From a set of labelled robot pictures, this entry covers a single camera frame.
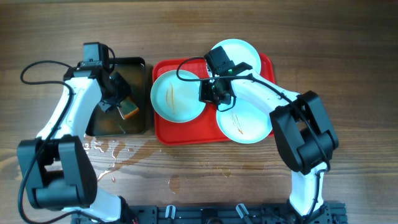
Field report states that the light blue plate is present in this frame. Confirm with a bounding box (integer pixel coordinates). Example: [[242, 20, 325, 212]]
[[212, 39, 261, 78], [150, 70, 206, 123], [216, 98, 272, 144]]

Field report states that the light blue plate top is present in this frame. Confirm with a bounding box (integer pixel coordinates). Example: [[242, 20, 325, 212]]
[[212, 39, 261, 78]]

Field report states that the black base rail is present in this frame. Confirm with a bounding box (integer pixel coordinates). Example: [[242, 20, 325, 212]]
[[71, 202, 348, 224]]

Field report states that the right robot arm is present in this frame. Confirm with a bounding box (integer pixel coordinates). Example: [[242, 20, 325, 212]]
[[199, 73, 339, 222]]

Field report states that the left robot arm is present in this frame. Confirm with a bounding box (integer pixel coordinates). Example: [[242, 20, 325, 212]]
[[17, 67, 136, 223]]

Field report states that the orange green scrub sponge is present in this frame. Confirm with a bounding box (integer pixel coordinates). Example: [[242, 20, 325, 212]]
[[118, 96, 139, 119]]

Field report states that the black water tray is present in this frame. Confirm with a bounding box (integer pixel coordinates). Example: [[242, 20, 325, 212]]
[[86, 57, 148, 136]]

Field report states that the light blue plate bottom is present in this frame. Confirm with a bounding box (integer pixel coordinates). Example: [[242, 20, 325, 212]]
[[216, 98, 272, 144]]

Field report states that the red serving tray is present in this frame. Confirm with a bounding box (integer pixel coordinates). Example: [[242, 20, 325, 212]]
[[152, 53, 275, 146]]

